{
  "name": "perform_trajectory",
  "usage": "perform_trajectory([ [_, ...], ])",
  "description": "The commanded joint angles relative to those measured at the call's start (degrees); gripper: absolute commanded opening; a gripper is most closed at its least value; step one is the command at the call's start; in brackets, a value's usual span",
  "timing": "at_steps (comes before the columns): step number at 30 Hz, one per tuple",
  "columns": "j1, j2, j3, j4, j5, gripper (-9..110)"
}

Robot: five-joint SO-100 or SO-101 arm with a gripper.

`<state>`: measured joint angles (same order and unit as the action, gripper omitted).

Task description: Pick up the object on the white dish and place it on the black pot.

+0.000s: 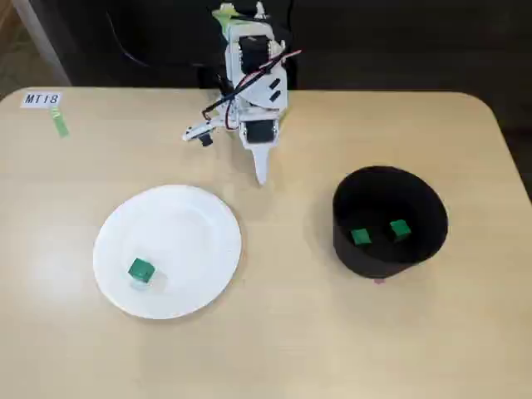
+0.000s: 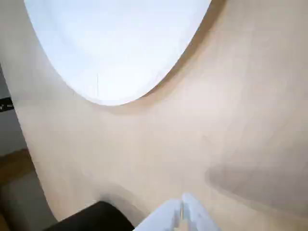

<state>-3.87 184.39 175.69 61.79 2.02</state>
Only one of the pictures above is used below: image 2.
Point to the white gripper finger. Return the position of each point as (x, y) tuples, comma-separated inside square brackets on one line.
[(197, 216), (166, 216)]

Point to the black rounded block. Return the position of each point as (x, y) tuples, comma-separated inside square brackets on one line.
[(96, 219)]

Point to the white paper plate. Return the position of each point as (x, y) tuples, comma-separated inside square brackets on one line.
[(108, 48)]

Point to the black bar with white marks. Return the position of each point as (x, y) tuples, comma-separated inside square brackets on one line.
[(6, 104)]

